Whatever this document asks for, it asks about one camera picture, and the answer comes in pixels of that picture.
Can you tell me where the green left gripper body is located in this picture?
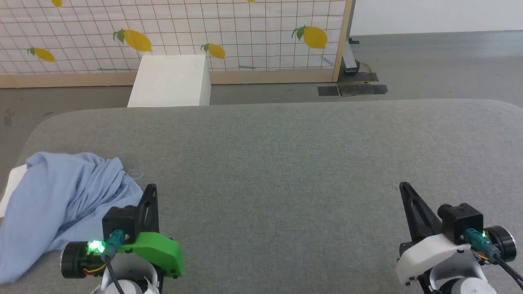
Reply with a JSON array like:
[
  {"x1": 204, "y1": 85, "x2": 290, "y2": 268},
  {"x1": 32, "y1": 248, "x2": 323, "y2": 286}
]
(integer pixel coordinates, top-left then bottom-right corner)
[{"x1": 61, "y1": 232, "x2": 184, "y2": 279}]

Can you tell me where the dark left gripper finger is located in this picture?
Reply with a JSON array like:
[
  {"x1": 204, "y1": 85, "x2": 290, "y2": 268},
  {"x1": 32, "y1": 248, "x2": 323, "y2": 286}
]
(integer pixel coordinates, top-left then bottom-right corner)
[
  {"x1": 137, "y1": 184, "x2": 153, "y2": 237},
  {"x1": 152, "y1": 184, "x2": 160, "y2": 235}
]

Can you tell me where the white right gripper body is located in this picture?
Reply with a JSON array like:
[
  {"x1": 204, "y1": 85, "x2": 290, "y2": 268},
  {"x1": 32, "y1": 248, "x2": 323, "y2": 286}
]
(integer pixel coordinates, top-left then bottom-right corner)
[{"x1": 396, "y1": 226, "x2": 517, "y2": 286}]

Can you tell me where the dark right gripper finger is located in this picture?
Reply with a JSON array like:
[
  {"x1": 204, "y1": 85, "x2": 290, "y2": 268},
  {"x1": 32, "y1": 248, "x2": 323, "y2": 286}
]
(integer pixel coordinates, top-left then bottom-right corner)
[
  {"x1": 400, "y1": 182, "x2": 425, "y2": 242},
  {"x1": 405, "y1": 182, "x2": 443, "y2": 239}
]

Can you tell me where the light blue garment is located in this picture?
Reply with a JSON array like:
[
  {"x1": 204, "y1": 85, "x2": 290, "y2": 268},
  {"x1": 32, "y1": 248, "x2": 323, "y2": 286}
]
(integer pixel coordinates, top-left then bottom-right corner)
[{"x1": 0, "y1": 152, "x2": 144, "y2": 284}]

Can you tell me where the white plate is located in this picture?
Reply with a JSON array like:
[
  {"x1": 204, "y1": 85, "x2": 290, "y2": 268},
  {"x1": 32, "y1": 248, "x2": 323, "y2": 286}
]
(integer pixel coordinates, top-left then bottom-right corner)
[{"x1": 0, "y1": 163, "x2": 28, "y2": 218}]

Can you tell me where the white box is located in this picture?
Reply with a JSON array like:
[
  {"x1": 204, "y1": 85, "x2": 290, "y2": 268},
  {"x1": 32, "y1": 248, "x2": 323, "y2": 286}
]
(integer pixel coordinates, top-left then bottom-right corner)
[{"x1": 127, "y1": 54, "x2": 212, "y2": 107}]

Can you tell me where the long black floor plate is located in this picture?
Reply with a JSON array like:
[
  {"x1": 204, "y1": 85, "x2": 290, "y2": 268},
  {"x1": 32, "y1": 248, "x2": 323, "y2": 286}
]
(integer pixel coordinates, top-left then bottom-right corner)
[{"x1": 338, "y1": 84, "x2": 389, "y2": 96}]

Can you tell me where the short black floor plate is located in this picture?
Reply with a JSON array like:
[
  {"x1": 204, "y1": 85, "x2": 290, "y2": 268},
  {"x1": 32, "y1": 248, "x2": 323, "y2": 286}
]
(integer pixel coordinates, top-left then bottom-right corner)
[{"x1": 346, "y1": 72, "x2": 379, "y2": 82}]

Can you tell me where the lemon print partition screen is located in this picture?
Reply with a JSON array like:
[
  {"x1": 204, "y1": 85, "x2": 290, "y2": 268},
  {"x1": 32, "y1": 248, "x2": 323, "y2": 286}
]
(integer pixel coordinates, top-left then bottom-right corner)
[{"x1": 0, "y1": 0, "x2": 354, "y2": 88}]

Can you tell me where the left black cable teal plug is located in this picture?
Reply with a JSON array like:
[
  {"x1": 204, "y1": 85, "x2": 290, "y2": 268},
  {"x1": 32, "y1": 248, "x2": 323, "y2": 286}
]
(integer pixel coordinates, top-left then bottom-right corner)
[{"x1": 101, "y1": 230, "x2": 125, "y2": 294}]

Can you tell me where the black cable teal plug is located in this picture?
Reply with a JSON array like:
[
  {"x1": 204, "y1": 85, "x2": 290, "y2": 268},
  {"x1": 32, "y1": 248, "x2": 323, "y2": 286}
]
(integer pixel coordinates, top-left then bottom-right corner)
[
  {"x1": 465, "y1": 229, "x2": 523, "y2": 286},
  {"x1": 101, "y1": 230, "x2": 125, "y2": 294}
]

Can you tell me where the right black cable teal plug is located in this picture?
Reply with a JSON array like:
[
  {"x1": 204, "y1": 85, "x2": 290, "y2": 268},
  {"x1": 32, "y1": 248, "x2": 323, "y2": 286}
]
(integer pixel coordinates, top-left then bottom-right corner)
[{"x1": 465, "y1": 229, "x2": 523, "y2": 286}]

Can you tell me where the grey metal partition post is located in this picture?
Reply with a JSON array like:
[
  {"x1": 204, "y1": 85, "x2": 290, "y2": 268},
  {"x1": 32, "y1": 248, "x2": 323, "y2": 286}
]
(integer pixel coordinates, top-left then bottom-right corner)
[{"x1": 342, "y1": 39, "x2": 361, "y2": 75}]

